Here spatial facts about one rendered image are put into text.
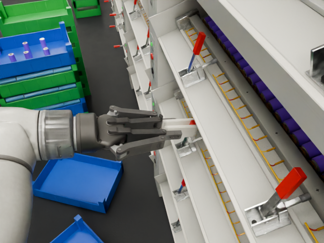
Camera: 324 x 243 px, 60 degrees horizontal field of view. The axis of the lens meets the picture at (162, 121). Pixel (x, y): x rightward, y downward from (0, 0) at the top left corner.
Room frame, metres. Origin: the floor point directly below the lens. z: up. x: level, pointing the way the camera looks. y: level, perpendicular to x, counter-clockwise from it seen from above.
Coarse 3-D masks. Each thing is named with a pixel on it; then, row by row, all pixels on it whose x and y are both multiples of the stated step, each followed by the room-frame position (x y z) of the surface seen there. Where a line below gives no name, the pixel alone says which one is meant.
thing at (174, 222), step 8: (160, 176) 0.57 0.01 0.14; (160, 184) 0.57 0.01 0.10; (168, 184) 0.56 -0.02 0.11; (168, 192) 0.53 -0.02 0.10; (168, 200) 0.50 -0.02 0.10; (168, 208) 0.47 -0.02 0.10; (168, 216) 0.44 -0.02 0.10; (176, 216) 0.44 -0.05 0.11; (176, 224) 0.40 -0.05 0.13; (176, 232) 0.39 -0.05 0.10; (176, 240) 0.36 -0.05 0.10; (184, 240) 0.36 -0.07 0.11
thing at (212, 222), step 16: (160, 96) 0.57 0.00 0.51; (176, 96) 0.56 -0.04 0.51; (176, 112) 0.52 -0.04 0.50; (192, 160) 0.37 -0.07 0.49; (208, 160) 0.37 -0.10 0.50; (192, 176) 0.33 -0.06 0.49; (208, 176) 0.33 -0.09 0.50; (192, 192) 0.30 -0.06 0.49; (208, 192) 0.29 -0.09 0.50; (224, 192) 0.29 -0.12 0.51; (208, 208) 0.26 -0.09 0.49; (208, 224) 0.23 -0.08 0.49; (224, 224) 0.23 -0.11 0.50; (240, 224) 0.22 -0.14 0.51; (208, 240) 0.20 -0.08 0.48; (224, 240) 0.20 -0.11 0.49; (240, 240) 0.20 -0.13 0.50
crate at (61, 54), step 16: (32, 32) 1.03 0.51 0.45; (48, 32) 1.05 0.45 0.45; (64, 32) 1.06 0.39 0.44; (0, 48) 0.98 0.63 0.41; (16, 48) 1.00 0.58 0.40; (32, 48) 1.00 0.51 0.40; (64, 48) 1.00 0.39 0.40; (0, 64) 0.81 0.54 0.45; (16, 64) 0.82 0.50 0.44; (32, 64) 0.84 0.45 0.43; (48, 64) 0.86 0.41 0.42; (64, 64) 0.88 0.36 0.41
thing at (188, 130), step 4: (164, 128) 0.38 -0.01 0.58; (168, 128) 0.38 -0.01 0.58; (172, 128) 0.38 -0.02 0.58; (176, 128) 0.39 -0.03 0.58; (180, 128) 0.39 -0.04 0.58; (184, 128) 0.39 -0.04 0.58; (188, 128) 0.39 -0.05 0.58; (192, 128) 0.39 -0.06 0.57; (196, 128) 0.39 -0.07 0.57; (184, 132) 0.39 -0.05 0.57; (188, 132) 0.39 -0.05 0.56; (192, 132) 0.39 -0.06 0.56; (196, 132) 0.39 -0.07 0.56; (184, 136) 0.39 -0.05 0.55; (188, 136) 0.39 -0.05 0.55; (192, 136) 0.39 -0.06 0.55
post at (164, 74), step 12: (156, 0) 0.58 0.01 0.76; (168, 0) 0.58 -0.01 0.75; (180, 0) 0.59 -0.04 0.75; (156, 12) 0.58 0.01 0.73; (156, 36) 0.58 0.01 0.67; (156, 48) 0.58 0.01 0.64; (156, 60) 0.59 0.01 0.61; (156, 72) 0.59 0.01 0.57; (168, 72) 0.58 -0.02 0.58; (156, 84) 0.59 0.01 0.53; (156, 108) 0.60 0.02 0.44; (156, 168) 0.62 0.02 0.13; (156, 180) 0.62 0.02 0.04
